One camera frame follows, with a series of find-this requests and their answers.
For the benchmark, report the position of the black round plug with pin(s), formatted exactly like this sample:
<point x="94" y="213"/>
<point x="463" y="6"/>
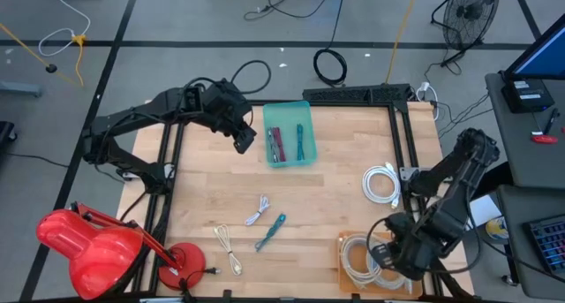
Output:
<point x="51" y="68"/>

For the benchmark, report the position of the teal translucent plastic bin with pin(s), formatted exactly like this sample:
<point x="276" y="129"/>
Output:
<point x="289" y="113"/>

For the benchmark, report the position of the small red object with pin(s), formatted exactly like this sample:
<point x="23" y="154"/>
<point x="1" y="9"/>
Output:
<point x="544" y="139"/>

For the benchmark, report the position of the small grey control box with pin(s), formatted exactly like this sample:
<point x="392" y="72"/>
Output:
<point x="125" y="175"/>

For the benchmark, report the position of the grey metal bracket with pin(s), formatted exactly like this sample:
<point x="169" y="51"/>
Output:
<point x="408" y="172"/>

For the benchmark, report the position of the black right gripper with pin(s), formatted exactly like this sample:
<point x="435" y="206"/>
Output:
<point x="412" y="250"/>

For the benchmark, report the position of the keyboard with colourful keys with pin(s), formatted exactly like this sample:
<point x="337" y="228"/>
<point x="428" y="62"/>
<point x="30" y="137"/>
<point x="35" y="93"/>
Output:
<point x="549" y="245"/>

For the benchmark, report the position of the grey desk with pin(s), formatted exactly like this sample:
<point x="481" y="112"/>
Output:
<point x="521" y="161"/>
<point x="529" y="201"/>

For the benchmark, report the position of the white paper sheet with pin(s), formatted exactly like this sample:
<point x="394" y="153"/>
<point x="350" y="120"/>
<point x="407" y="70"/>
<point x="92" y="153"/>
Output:
<point x="485" y="210"/>

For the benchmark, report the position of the grey metal base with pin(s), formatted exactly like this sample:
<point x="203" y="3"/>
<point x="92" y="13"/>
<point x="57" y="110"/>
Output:
<point x="20" y="88"/>

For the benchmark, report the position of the black computer monitor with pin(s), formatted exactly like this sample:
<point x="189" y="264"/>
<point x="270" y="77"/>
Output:
<point x="543" y="55"/>

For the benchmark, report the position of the red desk lamp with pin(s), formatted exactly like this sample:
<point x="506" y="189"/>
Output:
<point x="88" y="250"/>

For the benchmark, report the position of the white power adapter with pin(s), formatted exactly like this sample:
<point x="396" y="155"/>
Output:
<point x="424" y="87"/>

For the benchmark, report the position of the orange plastic tray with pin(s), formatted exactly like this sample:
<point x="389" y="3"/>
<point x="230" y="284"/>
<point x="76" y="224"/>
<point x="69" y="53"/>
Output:
<point x="342" y="287"/>

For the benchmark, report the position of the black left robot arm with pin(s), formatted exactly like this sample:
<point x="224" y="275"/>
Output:
<point x="132" y="115"/>

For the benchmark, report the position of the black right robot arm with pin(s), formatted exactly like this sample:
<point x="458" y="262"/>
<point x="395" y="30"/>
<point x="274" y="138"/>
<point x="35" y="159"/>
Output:
<point x="476" y="150"/>

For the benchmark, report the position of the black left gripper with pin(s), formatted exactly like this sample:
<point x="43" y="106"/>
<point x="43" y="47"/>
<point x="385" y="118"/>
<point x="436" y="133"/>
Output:
<point x="227" y="106"/>

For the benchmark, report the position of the black caster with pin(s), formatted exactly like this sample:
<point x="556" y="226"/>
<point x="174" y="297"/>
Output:
<point x="6" y="131"/>

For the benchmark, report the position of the black floor fan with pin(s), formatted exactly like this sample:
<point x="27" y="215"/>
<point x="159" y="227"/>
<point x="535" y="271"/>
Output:
<point x="468" y="13"/>

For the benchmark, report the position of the black pen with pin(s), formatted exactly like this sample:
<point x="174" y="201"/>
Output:
<point x="551" y="119"/>

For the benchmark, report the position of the black perforated long box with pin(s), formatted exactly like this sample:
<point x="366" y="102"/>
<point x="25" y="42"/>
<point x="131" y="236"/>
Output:
<point x="353" y="93"/>

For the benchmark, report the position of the round blue yellow object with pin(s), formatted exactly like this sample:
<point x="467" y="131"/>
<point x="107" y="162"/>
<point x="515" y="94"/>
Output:
<point x="498" y="229"/>

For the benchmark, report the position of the black mini computer box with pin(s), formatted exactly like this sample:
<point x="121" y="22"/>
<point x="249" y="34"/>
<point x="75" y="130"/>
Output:
<point x="527" y="95"/>

